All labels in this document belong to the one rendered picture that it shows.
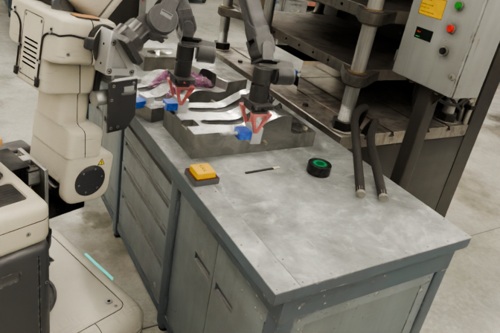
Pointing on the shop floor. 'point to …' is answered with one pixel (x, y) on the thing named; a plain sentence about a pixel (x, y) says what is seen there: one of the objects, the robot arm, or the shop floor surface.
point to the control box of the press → (444, 50)
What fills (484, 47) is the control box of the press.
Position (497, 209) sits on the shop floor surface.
